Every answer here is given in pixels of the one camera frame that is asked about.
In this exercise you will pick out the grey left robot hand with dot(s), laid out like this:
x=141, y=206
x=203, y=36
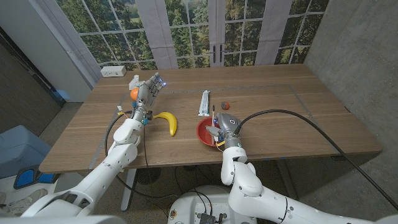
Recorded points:
x=146, y=93

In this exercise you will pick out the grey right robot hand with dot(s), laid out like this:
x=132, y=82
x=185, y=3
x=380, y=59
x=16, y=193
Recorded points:
x=228, y=124

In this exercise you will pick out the white green toothpaste tube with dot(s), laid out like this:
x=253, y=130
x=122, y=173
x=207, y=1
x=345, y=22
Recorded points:
x=204, y=102

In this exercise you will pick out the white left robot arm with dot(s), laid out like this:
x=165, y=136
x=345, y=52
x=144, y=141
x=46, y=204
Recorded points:
x=118, y=155

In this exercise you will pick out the red bowl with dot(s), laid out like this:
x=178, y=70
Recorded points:
x=203, y=130

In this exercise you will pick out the yellow banana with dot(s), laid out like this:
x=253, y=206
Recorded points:
x=171, y=123

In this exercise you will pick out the orange fruit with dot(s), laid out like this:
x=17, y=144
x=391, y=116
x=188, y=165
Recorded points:
x=134, y=94

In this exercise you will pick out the crumpled white tissue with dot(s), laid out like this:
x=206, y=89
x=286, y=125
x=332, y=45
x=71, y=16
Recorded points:
x=134, y=82

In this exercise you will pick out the small brown orange ball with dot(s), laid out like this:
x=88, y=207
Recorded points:
x=225, y=105

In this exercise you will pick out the white power strip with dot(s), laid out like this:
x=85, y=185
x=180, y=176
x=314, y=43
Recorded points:
x=113, y=71

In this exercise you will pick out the printed window backdrop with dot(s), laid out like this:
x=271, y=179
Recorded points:
x=186, y=31

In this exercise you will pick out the black round disc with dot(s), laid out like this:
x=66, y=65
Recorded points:
x=148, y=175

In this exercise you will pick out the white robot torso base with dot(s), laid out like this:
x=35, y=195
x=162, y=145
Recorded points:
x=186, y=205

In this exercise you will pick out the white table leg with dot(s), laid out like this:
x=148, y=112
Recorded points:
x=127, y=193

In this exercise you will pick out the white partition panel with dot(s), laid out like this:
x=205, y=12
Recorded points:
x=37, y=46

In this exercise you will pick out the black blue foot pedal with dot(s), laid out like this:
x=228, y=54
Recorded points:
x=26, y=177

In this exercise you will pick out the white sneaker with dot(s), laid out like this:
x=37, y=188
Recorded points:
x=21, y=203

